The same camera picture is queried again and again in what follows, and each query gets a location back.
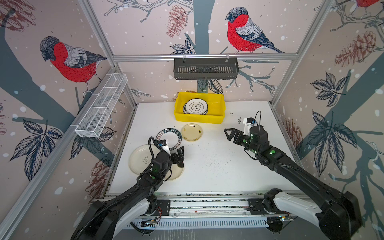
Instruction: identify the cream plate dark spot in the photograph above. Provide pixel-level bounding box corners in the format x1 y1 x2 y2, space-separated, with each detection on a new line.
164 164 184 181

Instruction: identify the large green rim lettered plate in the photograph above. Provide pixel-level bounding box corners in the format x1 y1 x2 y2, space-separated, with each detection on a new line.
155 128 183 151

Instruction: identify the cream plate with characters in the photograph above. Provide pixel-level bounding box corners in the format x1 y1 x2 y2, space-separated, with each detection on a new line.
181 123 203 142

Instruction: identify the white plate flower emblem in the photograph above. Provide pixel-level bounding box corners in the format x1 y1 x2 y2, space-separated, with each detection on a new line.
183 99 208 115

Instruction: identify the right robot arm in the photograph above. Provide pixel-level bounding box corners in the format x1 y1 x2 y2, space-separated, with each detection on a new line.
224 125 363 240

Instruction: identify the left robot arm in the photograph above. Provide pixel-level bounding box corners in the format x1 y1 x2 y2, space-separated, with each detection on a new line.
71 147 185 240

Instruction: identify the yellow plastic bin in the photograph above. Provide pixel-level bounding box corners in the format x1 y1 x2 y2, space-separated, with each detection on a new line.
174 93 226 124

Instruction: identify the plain cream plate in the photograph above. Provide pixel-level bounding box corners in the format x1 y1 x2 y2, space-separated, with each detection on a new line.
129 145 153 175

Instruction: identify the black hanging basket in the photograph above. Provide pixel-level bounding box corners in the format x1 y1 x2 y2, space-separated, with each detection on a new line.
174 58 239 80

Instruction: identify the aluminium cross bar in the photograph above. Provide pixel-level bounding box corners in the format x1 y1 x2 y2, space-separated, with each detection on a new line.
113 53 298 63

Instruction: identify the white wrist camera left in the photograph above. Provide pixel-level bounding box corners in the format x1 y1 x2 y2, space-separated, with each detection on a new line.
157 140 171 155

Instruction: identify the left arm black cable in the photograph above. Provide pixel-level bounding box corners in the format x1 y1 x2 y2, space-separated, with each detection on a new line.
148 136 163 163

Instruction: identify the base rail assembly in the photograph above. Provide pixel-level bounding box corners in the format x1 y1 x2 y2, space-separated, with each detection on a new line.
86 191 301 230

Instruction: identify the white wire mesh basket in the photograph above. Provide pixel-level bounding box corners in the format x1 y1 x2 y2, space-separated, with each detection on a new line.
75 73 128 138

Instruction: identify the aluminium frame post right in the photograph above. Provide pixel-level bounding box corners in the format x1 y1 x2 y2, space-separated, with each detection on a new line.
271 0 335 108

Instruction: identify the aluminium frame post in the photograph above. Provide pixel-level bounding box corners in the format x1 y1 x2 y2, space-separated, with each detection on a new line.
271 0 335 108
78 0 138 110

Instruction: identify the aluminium frame post left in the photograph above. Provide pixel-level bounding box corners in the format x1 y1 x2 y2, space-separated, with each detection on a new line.
78 0 138 110

